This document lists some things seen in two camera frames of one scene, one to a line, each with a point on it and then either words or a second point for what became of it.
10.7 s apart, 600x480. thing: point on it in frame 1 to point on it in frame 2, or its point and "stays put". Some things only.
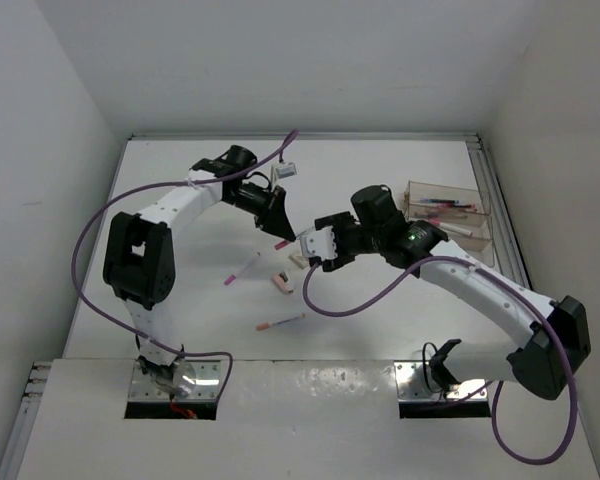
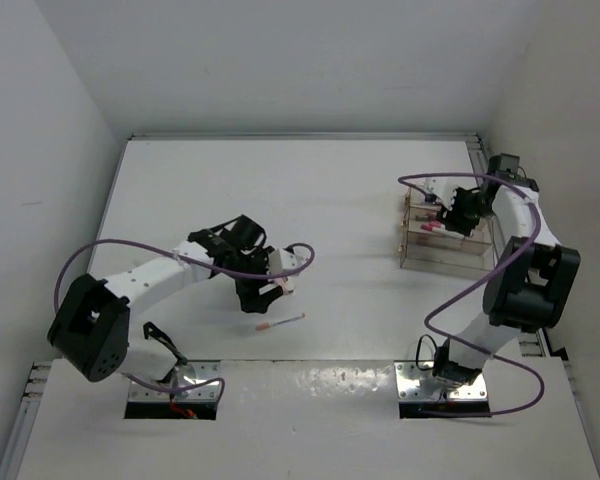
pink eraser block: [281, 281] stays put
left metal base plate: [207, 383] stays put
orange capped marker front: [266, 325] stays put
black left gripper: [271, 217] to [251, 299]
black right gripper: [337, 221] to [451, 218]
